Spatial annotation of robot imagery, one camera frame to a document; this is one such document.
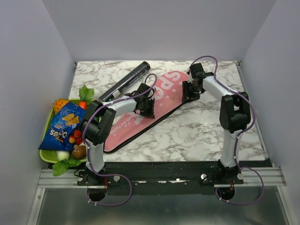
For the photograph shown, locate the orange toy carrot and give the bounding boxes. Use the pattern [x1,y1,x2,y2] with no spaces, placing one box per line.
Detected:
[78,101,87,110]

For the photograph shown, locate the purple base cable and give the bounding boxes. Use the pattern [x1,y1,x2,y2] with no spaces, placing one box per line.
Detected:
[215,166,265,206]
[88,174,133,207]

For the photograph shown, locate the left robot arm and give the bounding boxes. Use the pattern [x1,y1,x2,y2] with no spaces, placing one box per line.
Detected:
[78,83,156,185]

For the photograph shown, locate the blue Doritos chip bag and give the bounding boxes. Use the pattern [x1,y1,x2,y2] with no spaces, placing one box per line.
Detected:
[39,102,85,151]

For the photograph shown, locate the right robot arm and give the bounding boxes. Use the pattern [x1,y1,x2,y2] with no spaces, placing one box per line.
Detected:
[182,63,251,184]

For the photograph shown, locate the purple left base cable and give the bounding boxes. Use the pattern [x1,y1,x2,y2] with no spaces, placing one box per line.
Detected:
[88,174,133,207]

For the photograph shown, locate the black shuttlecock tube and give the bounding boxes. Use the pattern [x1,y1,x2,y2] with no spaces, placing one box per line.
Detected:
[98,61,150,102]

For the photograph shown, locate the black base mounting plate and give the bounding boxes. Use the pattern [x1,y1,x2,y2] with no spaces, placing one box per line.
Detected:
[79,162,241,195]

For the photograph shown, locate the pink racket bag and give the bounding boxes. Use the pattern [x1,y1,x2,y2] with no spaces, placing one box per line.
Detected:
[104,71,188,153]

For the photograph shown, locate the left aluminium rail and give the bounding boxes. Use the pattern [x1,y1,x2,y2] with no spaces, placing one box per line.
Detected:
[37,169,105,189]

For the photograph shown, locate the green plastic tray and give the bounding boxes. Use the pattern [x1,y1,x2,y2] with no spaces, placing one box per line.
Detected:
[39,98,94,164]

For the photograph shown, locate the brown toy mushroom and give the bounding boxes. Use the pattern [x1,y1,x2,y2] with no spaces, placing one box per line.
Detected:
[72,144,87,160]

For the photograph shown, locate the aluminium rail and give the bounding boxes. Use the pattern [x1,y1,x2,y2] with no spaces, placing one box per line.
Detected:
[37,169,105,189]
[213,167,286,188]

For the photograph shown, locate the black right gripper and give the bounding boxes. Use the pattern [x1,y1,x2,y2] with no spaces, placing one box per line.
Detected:
[181,81,201,103]

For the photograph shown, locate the red toy cherries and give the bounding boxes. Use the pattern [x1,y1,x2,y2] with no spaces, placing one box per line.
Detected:
[68,129,83,145]

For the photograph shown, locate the orange toy pineapple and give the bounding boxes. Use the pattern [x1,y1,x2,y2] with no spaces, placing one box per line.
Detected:
[53,98,69,114]

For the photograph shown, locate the white toy onion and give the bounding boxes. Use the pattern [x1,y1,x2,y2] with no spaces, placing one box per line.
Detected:
[56,151,70,161]

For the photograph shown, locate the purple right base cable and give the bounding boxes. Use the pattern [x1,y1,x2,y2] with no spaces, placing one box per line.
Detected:
[215,166,265,206]

